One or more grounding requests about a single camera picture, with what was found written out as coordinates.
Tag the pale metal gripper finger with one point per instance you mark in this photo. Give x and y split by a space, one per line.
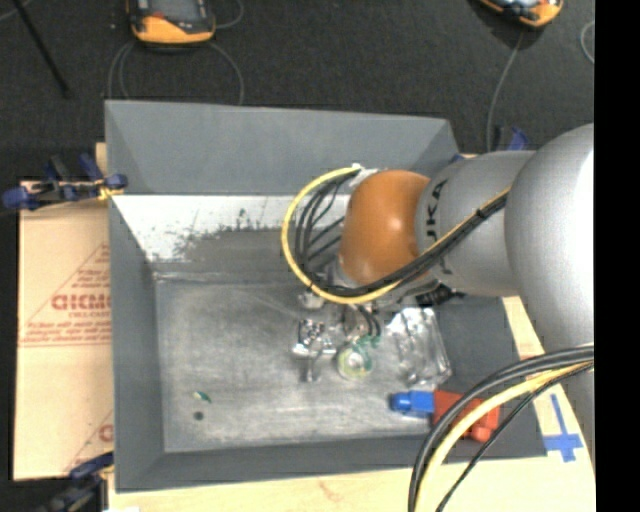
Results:
311 350
309 300

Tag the black cylinder on white bracket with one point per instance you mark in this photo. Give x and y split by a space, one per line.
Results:
439 296

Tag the clear plastic bottle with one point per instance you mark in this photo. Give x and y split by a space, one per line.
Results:
420 350

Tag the brown cardboard board, red print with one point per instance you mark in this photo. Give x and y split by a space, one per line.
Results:
60 350

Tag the orange and blue toy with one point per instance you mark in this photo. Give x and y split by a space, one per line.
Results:
450 405

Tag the grey metal bin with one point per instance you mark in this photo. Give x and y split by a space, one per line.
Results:
240 350

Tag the small green and white scrap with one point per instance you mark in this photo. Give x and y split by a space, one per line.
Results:
202 397

